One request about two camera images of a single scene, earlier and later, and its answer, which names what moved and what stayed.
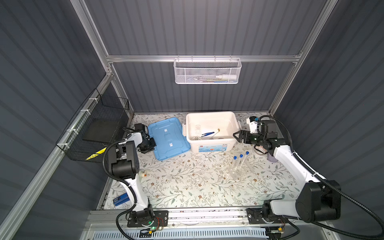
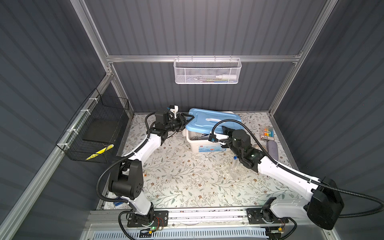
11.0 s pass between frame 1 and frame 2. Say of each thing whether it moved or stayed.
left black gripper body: moved
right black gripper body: moved
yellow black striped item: stayed
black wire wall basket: stayed
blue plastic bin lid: moved
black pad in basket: stayed
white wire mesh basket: stayed
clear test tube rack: stayed
